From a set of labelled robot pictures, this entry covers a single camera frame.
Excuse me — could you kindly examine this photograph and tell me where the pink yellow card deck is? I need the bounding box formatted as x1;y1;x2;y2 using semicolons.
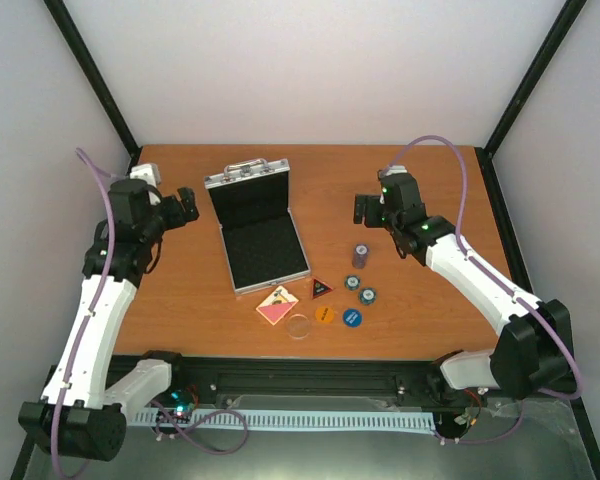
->
256;286;299;325

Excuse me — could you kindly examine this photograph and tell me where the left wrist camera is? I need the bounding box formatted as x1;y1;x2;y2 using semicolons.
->
129;163;161;188

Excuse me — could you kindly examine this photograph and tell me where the light blue cable duct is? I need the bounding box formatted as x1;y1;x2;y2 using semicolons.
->
127;408;435;435

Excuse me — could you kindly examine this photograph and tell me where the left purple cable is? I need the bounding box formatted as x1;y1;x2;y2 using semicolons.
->
49;147;251;480

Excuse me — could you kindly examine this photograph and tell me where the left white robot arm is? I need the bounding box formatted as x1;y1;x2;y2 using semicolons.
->
18;178;199;461

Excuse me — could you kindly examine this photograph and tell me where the clear round dealer button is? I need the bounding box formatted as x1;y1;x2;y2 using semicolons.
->
284;314;311;340

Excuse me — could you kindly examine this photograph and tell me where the triangular all in button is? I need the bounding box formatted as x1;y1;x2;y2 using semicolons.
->
311;278;333;300

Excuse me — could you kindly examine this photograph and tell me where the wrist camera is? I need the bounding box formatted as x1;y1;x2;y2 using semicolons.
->
378;165;408;181
129;163;161;188

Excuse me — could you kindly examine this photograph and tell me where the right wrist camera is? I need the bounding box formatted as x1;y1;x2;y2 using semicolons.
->
378;165;408;181

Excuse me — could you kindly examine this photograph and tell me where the blue green chip stack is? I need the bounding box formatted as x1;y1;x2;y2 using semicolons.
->
358;287;377;305
344;275;361;291

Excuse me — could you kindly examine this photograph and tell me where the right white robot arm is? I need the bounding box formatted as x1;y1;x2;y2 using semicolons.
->
353;166;575;400

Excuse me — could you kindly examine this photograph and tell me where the purple poker chip stack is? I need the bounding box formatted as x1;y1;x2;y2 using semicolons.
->
352;243;370;269

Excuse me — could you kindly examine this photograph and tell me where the black aluminium frame rail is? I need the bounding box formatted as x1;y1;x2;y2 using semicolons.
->
44;352;581;412

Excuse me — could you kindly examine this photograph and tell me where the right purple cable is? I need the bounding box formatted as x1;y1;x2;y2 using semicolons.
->
385;134;585;445

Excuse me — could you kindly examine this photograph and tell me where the orange big blind button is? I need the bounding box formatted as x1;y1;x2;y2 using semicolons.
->
314;306;335;324

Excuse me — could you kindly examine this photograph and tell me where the blue small blind button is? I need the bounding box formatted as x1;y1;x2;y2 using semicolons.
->
342;308;363;328

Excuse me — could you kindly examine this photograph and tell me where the aluminium poker case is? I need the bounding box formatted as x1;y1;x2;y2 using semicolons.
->
204;158;311;295

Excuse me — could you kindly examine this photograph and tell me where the purple cable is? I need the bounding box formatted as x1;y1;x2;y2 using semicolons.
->
49;147;251;480
385;134;585;445

